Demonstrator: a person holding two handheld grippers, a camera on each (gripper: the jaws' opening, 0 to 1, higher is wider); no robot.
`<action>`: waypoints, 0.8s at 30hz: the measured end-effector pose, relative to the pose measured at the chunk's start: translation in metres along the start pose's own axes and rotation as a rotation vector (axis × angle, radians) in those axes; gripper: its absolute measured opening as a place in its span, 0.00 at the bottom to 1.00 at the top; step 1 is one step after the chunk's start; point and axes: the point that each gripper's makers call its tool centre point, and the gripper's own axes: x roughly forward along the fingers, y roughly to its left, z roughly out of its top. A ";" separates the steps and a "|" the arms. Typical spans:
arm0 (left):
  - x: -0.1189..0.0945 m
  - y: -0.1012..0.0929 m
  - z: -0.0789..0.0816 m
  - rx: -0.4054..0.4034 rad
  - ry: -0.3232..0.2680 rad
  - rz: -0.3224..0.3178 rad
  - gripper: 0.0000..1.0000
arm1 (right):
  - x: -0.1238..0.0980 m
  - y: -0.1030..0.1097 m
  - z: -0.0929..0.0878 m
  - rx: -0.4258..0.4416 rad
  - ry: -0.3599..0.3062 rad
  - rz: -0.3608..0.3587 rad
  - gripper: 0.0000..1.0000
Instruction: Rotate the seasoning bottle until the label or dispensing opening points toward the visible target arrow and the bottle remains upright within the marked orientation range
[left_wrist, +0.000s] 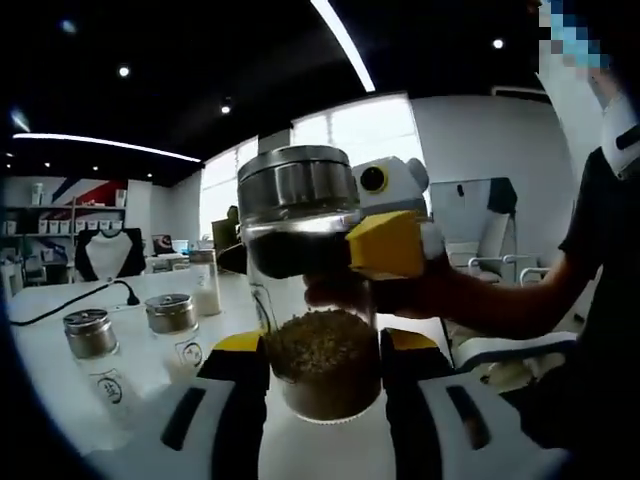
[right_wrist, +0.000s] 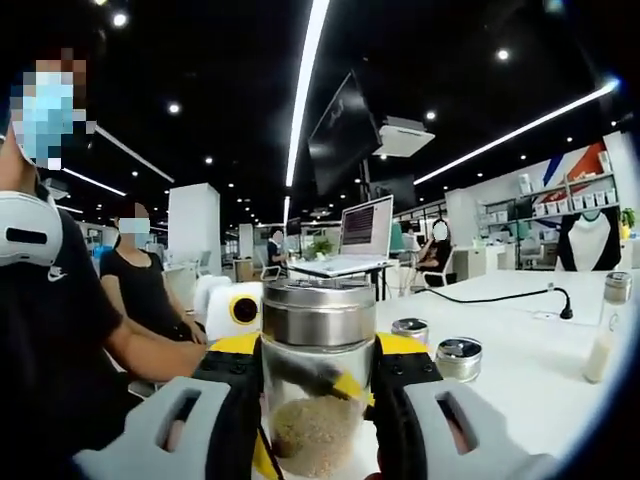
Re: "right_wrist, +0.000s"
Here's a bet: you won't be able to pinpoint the small seasoning bottle white powder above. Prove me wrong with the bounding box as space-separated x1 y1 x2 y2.
434 337 484 385
389 317 431 351

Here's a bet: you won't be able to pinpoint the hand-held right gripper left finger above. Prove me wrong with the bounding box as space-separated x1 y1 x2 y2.
73 331 265 480

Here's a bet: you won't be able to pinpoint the shelf with white boxes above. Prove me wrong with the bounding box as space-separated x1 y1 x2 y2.
477 149 621 226

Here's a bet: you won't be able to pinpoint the large hanging black monitor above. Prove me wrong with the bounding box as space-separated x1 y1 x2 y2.
307 69 384 197

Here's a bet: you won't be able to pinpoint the long curved ceiling light strip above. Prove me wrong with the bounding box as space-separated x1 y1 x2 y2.
284 0 331 189

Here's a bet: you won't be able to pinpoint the silver open laptop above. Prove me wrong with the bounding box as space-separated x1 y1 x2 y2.
289 194 396 279

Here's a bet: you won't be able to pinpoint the white wearable device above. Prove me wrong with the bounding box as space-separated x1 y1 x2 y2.
0 189 65 269

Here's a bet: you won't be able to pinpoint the small hanging black monitor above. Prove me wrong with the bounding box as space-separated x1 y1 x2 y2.
367 173 417 214

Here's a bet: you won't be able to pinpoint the seasoning bottle brown granules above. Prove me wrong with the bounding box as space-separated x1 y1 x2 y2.
259 278 379 479

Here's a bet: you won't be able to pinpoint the small plant in yellow pot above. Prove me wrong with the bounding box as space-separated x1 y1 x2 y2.
619 207 639 241

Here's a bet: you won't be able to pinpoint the straight ceiling light strip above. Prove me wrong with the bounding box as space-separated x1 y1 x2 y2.
413 79 621 186

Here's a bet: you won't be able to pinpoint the white ceiling air conditioner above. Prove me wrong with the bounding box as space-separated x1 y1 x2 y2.
372 115 436 159

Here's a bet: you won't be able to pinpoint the black gooseneck cable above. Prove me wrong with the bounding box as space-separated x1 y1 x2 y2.
422 282 575 321

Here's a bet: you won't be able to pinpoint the person in black shirt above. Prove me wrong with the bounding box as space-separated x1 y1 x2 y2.
0 194 146 480

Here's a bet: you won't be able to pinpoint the tall seasoning bottle white powder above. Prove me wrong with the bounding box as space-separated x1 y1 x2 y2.
582 271 634 385

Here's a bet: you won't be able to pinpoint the white standing desk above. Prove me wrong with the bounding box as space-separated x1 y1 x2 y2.
287 259 401 301

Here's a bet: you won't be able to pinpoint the white shirt with black sleeves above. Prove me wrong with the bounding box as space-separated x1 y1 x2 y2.
554 208 624 273

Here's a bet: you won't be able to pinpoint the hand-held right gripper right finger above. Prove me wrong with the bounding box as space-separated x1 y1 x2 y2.
372 331 559 480

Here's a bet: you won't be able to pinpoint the leafy office plant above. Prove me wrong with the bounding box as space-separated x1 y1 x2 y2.
307 238 335 261

